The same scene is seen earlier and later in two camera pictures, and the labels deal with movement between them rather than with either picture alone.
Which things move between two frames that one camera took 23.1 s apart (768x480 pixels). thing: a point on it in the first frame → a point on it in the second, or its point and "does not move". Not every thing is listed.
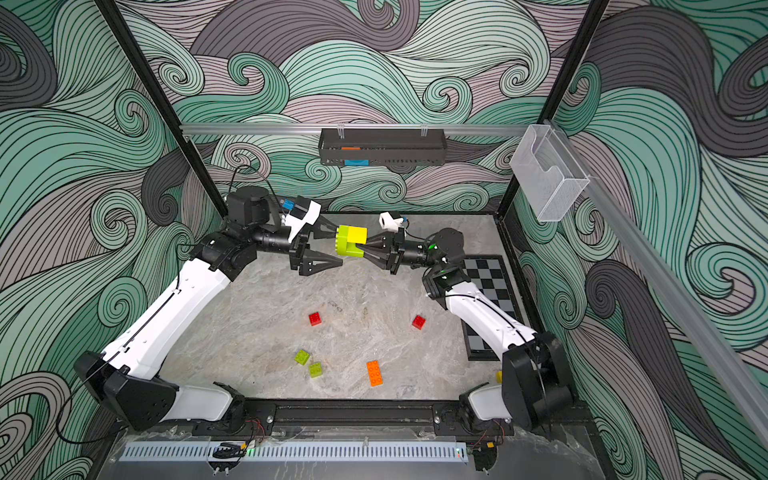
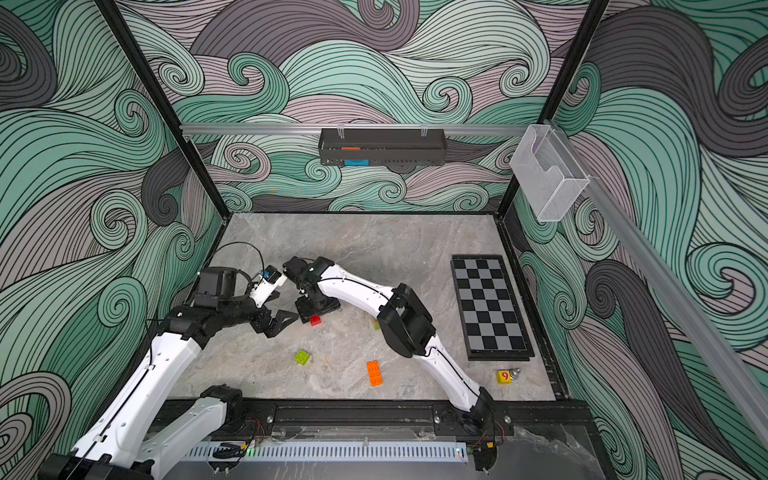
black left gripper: x=298 y=252 → x=261 y=325
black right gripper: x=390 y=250 → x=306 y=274
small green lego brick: x=301 y=357 does not move
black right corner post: x=567 y=73 does not move
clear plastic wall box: x=548 y=172 does not move
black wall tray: x=358 y=147 does not move
